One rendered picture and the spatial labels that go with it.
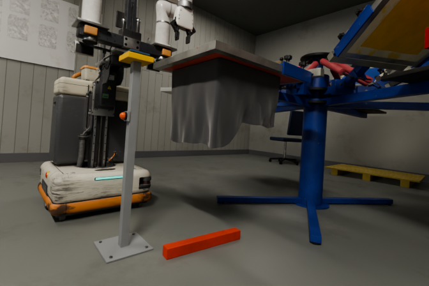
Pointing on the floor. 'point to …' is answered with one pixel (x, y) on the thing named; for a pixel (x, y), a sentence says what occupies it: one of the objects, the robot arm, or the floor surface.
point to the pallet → (406, 180)
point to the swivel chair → (294, 127)
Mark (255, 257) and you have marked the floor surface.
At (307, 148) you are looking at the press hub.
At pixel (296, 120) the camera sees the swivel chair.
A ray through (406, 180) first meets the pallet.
